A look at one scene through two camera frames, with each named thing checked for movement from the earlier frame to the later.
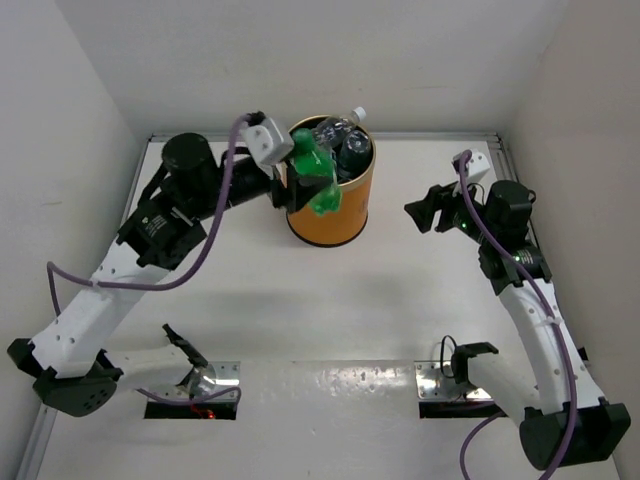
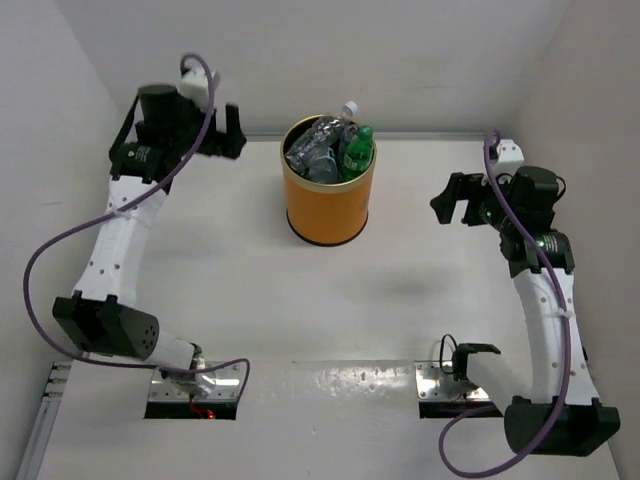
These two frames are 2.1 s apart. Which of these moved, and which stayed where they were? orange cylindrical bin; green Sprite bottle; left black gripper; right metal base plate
Moved: green Sprite bottle; left black gripper
Stayed: right metal base plate; orange cylindrical bin
